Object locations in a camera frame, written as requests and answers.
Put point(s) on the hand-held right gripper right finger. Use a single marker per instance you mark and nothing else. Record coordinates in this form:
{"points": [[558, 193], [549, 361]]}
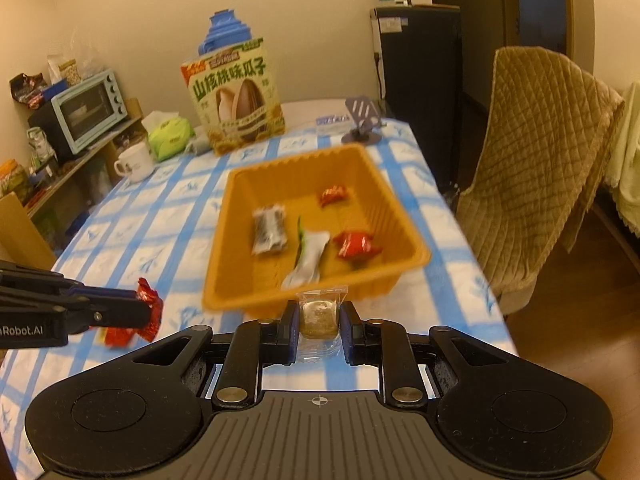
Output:
{"points": [[348, 332]]}

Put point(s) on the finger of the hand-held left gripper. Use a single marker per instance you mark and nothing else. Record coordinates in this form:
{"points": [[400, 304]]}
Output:
{"points": [[100, 293], [115, 315]]}

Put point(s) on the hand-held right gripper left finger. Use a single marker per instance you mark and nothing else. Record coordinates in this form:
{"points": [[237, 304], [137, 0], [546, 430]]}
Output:
{"points": [[291, 332]]}

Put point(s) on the brown cube candy clear wrapper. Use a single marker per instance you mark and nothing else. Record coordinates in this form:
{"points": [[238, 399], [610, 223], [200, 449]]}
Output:
{"points": [[317, 317]]}

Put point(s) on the orange plastic tray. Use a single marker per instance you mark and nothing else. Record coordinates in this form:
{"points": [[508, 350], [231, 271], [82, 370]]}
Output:
{"points": [[250, 280]]}

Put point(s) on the white green long snack packet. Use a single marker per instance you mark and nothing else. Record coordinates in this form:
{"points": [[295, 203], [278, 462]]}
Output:
{"points": [[307, 260]]}

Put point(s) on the dark snack packet clear wrapper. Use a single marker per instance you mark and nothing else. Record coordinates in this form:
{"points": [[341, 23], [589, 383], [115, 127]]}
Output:
{"points": [[270, 230]]}

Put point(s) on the small red snack packet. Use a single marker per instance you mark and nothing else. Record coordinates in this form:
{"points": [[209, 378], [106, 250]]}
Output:
{"points": [[332, 195]]}

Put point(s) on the blue checked tablecloth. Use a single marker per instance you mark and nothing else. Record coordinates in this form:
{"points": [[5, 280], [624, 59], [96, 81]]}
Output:
{"points": [[165, 220]]}

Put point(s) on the wooden shelf unit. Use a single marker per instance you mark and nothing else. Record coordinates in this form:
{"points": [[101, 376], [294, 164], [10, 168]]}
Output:
{"points": [[65, 185]]}

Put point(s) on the white mug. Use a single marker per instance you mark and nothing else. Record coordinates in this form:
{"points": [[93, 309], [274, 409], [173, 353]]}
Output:
{"points": [[134, 162]]}

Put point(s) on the jar with orange lid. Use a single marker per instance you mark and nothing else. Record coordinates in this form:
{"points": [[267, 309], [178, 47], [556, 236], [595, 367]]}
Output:
{"points": [[11, 176]]}

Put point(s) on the green tissue pack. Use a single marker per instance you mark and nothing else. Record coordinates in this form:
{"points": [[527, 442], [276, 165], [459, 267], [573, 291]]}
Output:
{"points": [[170, 137]]}

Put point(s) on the black appliance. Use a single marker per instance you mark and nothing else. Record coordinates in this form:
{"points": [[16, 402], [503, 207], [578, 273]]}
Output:
{"points": [[47, 127]]}

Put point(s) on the grey cloth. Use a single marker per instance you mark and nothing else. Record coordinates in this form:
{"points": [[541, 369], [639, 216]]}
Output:
{"points": [[199, 146]]}

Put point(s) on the light blue toaster oven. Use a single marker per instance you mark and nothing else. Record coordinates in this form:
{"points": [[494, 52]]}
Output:
{"points": [[90, 112]]}

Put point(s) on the blue white flat packet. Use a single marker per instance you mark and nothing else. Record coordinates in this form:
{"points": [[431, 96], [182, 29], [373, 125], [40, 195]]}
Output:
{"points": [[332, 121]]}

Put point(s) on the grey blue phone stand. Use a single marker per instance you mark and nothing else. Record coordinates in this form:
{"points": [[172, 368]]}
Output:
{"points": [[362, 117]]}

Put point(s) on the dark red snack bag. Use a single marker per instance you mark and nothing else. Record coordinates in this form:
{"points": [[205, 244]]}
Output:
{"points": [[27, 90]]}

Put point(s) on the clear bag of nuts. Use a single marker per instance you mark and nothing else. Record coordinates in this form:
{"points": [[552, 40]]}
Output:
{"points": [[65, 67]]}

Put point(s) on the large sunflower seed bag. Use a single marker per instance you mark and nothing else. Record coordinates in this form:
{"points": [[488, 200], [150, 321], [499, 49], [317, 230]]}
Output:
{"points": [[235, 100]]}

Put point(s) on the black fridge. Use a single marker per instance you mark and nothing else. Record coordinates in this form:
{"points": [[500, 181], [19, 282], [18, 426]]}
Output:
{"points": [[425, 90]]}

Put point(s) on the chair with quilted cover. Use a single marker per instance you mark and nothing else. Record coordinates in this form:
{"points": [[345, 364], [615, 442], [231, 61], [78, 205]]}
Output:
{"points": [[540, 160]]}

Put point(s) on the blue collapsible container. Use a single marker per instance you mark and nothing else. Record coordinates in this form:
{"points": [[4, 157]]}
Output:
{"points": [[225, 32]]}

